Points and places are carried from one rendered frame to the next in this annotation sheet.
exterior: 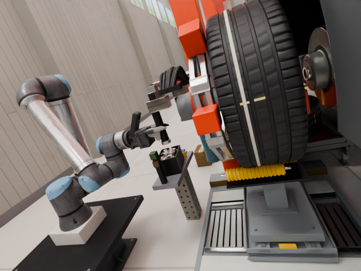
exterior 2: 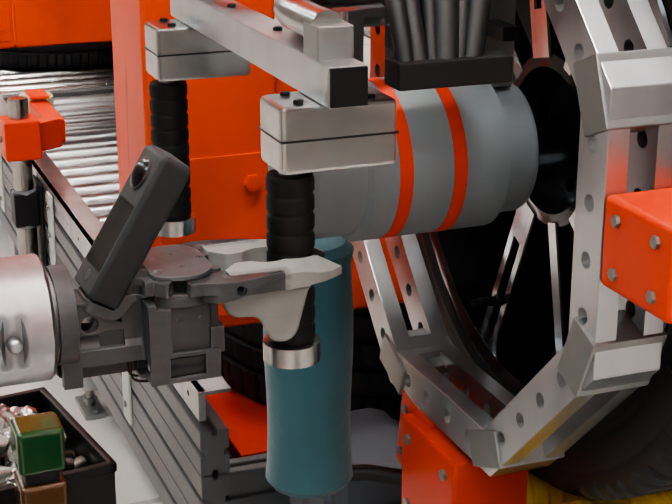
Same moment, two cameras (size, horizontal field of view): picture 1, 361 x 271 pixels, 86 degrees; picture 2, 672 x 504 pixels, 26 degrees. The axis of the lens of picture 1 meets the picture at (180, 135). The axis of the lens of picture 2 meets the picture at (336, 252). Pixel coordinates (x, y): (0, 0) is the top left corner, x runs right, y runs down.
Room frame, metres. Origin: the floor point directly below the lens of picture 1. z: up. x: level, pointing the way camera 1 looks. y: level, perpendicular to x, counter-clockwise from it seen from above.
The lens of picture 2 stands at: (0.06, 0.74, 1.18)
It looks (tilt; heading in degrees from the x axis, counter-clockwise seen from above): 19 degrees down; 317
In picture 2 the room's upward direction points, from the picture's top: straight up
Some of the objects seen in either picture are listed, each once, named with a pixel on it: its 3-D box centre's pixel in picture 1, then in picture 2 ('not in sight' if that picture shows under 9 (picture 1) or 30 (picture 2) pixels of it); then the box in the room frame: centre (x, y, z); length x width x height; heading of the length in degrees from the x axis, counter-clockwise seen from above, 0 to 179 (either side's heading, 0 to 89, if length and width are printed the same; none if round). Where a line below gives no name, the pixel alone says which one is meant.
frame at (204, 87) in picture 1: (215, 99); (473, 148); (0.91, -0.21, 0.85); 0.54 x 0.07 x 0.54; 159
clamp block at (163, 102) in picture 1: (158, 103); (328, 127); (0.83, 0.04, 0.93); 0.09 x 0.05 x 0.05; 69
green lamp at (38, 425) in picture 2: (153, 155); (37, 443); (1.04, 0.18, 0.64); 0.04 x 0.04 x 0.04; 69
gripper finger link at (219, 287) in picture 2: (146, 132); (223, 283); (0.84, 0.14, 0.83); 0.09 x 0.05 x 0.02; 61
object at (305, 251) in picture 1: (279, 214); not in sight; (0.87, -0.38, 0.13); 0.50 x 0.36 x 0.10; 159
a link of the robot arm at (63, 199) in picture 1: (65, 193); not in sight; (1.09, 0.77, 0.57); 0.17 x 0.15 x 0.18; 139
